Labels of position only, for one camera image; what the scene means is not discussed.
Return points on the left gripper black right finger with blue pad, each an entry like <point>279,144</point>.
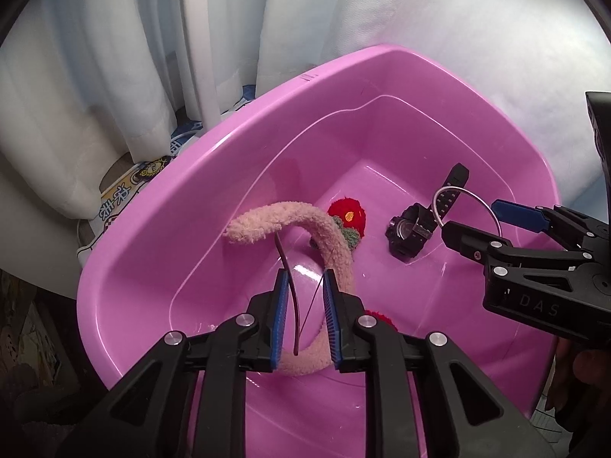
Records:
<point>423,396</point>

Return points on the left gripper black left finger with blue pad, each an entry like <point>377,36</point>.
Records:
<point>188,394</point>

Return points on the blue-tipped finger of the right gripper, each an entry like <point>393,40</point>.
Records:
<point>569,228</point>

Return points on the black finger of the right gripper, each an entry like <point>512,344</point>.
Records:
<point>486,249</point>

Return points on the black digital wristwatch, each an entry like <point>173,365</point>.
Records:
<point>409,232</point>

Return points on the thin dark red hair band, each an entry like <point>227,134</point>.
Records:
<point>293,293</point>

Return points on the person's right hand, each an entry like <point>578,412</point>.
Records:
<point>580,389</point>

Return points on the pink fuzzy strawberry headband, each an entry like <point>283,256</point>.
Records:
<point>314,240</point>

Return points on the pink plastic basin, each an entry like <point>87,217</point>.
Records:
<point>384,126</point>

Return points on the white grid bedsheet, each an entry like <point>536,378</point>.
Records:
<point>138,181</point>

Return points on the white curtain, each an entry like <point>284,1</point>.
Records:
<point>86,82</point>

